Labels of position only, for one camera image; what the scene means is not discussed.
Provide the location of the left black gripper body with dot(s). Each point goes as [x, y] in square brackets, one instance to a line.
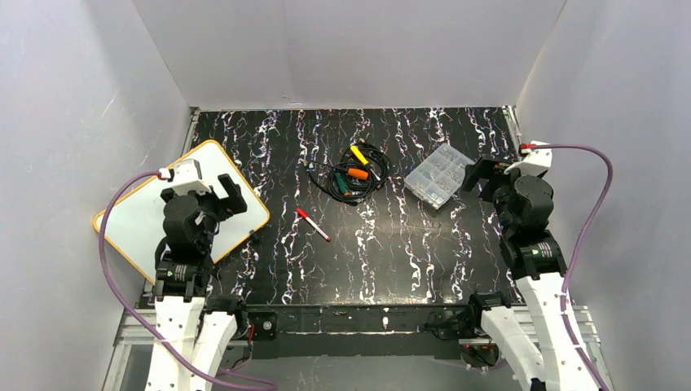
[214, 199]

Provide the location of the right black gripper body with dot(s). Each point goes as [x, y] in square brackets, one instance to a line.
[486, 176]

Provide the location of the yellow framed whiteboard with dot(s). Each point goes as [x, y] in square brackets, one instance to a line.
[135, 229]

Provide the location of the red whiteboard marker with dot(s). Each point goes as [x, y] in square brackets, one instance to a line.
[313, 224]

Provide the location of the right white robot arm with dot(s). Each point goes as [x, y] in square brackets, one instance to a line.
[555, 358]

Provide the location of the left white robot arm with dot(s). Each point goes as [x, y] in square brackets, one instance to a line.
[190, 339]

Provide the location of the clear plastic screw box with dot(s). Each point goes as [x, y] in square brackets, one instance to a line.
[439, 176]

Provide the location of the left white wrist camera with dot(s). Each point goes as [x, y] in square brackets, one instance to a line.
[186, 177]

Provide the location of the green handled screwdriver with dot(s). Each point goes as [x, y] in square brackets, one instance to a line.
[343, 189]

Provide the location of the orange handled screwdriver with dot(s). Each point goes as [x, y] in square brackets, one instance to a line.
[359, 174]

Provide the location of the yellow handled screwdriver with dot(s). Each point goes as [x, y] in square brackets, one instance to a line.
[365, 154]

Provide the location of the aluminium table frame rail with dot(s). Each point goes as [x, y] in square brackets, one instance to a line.
[285, 331]

